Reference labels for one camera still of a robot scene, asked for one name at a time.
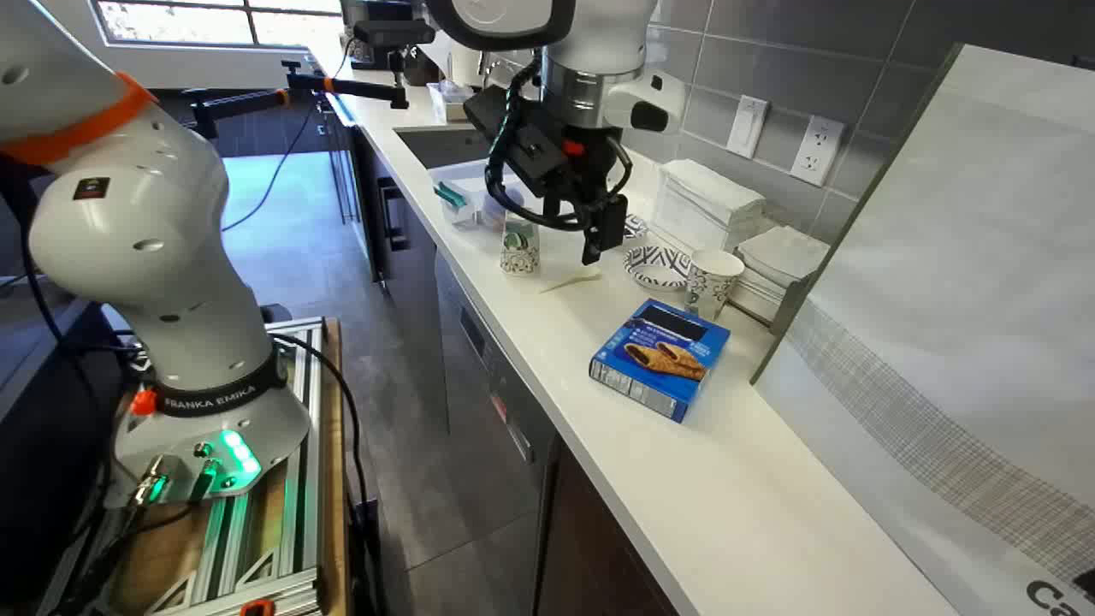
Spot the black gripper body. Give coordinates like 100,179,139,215
523,107,635,227

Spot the paper cup with green print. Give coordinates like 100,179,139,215
499,215,543,278

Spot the white napkin dispenser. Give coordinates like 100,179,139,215
650,156,769,255

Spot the clear plastic bin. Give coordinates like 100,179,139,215
428,155,556,233

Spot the white cup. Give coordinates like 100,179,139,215
685,249,749,322

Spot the steel sink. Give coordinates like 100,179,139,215
393,122,502,174

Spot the blue cardboard box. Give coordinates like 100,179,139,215
584,298,734,427

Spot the dark lower cabinet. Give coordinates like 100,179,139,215
345,122,688,616

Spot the wooden plank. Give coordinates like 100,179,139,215
315,316,352,616

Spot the large green white paper bag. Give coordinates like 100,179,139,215
749,39,1095,616

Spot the window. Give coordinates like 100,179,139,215
94,0,345,51

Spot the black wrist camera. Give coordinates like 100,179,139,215
462,83,541,174

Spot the black braided cable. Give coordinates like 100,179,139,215
484,55,596,237

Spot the white wall outlet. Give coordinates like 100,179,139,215
723,92,774,159
786,113,848,188

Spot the black camera device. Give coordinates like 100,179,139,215
339,0,446,70

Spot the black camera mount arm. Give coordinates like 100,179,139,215
184,57,413,142

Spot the thin black cable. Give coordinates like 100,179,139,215
271,333,388,616

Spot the aluminium frame stand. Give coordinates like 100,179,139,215
44,316,329,616

